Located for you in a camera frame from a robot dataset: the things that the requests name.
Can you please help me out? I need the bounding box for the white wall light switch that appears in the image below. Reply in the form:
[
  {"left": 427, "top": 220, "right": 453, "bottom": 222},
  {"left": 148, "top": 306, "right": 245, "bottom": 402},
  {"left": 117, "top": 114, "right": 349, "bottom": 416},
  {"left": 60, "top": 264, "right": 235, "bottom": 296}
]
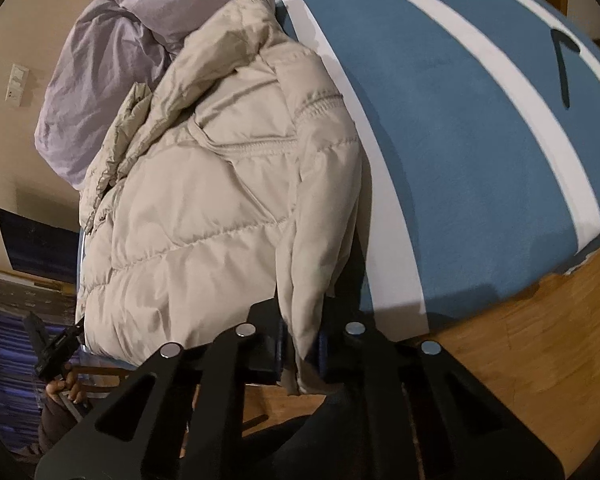
[{"left": 6, "top": 63, "right": 30, "bottom": 108}]

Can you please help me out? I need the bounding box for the lavender duvet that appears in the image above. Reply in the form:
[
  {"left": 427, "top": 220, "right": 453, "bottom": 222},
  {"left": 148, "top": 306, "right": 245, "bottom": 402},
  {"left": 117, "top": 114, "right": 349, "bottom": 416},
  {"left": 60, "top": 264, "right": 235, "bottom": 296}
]
[{"left": 34, "top": 0, "right": 356, "bottom": 191}]

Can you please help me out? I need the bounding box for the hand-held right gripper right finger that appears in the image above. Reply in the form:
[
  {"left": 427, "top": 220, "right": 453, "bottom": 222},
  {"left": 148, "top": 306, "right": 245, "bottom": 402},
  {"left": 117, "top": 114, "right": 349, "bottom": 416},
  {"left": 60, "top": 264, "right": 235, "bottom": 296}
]
[{"left": 317, "top": 319, "right": 566, "bottom": 480}]

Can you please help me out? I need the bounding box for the blue striped cloth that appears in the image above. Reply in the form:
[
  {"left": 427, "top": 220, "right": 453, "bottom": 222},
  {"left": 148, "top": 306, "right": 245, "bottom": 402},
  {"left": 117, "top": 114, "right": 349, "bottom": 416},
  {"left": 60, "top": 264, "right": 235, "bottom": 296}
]
[{"left": 0, "top": 267, "right": 81, "bottom": 456}]

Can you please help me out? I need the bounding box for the blue white striped bed sheet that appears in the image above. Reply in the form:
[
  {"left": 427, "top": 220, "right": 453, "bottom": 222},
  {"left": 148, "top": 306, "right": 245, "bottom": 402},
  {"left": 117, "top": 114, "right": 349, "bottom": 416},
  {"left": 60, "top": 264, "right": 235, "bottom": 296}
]
[{"left": 275, "top": 0, "right": 600, "bottom": 336}]

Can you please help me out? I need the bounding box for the person's left hand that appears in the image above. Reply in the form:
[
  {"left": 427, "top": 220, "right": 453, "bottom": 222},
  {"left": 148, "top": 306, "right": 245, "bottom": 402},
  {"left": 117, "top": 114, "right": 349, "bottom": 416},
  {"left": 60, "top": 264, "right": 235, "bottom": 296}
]
[{"left": 46, "top": 364, "right": 89, "bottom": 405}]

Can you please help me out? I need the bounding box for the beige puffer jacket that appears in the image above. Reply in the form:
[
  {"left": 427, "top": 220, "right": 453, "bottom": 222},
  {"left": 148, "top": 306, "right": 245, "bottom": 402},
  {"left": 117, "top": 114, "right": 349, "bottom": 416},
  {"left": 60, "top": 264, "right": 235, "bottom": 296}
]
[{"left": 75, "top": 0, "right": 366, "bottom": 396}]

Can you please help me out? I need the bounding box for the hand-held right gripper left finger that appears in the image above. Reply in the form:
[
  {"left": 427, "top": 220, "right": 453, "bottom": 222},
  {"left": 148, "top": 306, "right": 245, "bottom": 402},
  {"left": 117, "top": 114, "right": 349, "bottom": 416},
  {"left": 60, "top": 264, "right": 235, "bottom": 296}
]
[{"left": 34, "top": 302, "right": 288, "bottom": 480}]

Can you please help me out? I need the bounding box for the person's left forearm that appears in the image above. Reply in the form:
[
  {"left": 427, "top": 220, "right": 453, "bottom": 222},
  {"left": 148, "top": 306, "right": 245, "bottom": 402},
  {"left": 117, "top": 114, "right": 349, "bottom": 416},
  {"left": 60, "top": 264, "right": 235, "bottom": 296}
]
[{"left": 36, "top": 394, "right": 86, "bottom": 458}]

